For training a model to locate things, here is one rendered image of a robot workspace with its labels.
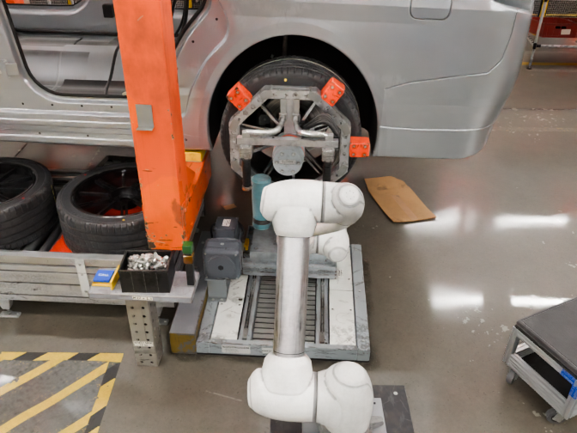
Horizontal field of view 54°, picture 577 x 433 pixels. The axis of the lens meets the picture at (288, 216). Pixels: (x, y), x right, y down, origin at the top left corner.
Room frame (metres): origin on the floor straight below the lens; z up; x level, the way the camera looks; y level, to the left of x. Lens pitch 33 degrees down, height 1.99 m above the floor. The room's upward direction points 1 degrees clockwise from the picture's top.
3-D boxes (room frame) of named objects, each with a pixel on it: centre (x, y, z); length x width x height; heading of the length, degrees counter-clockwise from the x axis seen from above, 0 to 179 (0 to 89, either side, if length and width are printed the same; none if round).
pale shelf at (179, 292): (1.86, 0.60, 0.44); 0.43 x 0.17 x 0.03; 87
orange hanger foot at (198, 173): (2.41, 0.50, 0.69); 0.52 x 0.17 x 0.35; 177
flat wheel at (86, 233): (2.53, 0.85, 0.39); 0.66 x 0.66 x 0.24
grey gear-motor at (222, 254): (2.35, 0.31, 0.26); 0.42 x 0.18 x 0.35; 177
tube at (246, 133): (2.25, 0.10, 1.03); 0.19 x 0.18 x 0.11; 177
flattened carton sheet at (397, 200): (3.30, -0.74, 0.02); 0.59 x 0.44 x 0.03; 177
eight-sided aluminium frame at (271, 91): (2.37, 0.00, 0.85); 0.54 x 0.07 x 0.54; 87
